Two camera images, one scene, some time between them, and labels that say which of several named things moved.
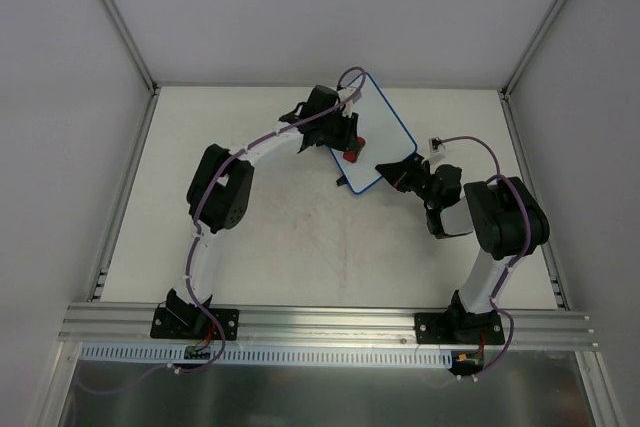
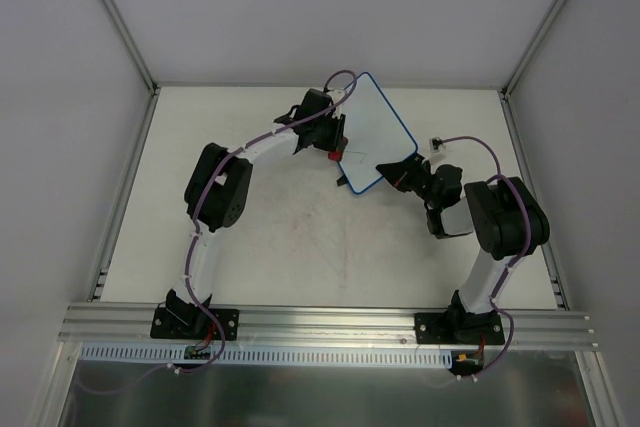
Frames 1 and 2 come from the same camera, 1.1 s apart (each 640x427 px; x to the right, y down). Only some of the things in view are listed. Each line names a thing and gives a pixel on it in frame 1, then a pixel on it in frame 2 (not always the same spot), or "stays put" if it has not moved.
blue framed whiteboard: (386, 138) stays put
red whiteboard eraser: (351, 156) -> (337, 155)
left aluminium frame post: (118, 18) stays put
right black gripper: (410, 176) stays put
